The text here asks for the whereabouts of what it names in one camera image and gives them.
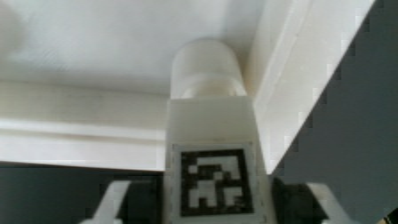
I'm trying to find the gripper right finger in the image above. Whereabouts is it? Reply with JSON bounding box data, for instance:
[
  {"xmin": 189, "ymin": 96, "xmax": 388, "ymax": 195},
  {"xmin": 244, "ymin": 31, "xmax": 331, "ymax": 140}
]
[{"xmin": 308, "ymin": 183, "xmax": 361, "ymax": 224}]

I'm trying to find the white table leg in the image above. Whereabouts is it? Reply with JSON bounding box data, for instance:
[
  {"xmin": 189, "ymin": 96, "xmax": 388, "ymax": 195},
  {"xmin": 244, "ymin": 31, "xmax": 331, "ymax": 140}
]
[{"xmin": 164, "ymin": 39, "xmax": 278, "ymax": 224}]

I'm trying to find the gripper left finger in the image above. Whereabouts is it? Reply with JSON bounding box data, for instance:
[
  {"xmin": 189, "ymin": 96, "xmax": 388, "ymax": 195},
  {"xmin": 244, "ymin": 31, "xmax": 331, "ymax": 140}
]
[{"xmin": 81, "ymin": 181, "xmax": 132, "ymax": 224}]

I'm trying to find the white square tabletop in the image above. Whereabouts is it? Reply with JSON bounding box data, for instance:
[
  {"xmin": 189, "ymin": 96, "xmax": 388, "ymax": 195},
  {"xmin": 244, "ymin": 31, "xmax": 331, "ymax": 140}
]
[{"xmin": 0, "ymin": 0, "xmax": 377, "ymax": 170}]

